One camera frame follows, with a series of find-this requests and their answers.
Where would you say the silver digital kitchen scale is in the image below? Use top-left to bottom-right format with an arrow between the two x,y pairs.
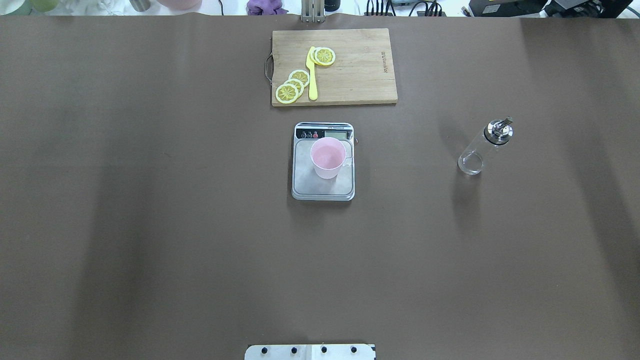
291,121 -> 355,202

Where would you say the purple cloth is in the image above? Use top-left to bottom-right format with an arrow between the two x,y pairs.
246,0 -> 289,16

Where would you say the lemon slice hidden pair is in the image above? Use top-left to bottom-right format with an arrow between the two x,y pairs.
283,78 -> 306,97

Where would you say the bamboo cutting board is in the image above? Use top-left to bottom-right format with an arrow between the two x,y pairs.
270,28 -> 398,107

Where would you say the pink plastic cup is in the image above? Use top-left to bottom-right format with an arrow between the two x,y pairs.
310,137 -> 347,180

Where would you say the black thermos bottle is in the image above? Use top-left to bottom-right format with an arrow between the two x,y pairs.
324,0 -> 341,12

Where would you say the glass sauce bottle metal cap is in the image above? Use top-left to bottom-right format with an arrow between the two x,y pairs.
457,116 -> 514,176

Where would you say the yellow plastic knife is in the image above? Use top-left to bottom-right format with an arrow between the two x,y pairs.
305,50 -> 318,101

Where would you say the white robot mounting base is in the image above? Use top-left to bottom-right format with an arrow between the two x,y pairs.
244,343 -> 377,360

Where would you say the lemon slice top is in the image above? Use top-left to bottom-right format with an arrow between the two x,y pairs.
311,47 -> 336,67

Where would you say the aluminium frame post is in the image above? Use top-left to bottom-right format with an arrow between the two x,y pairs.
301,0 -> 326,24

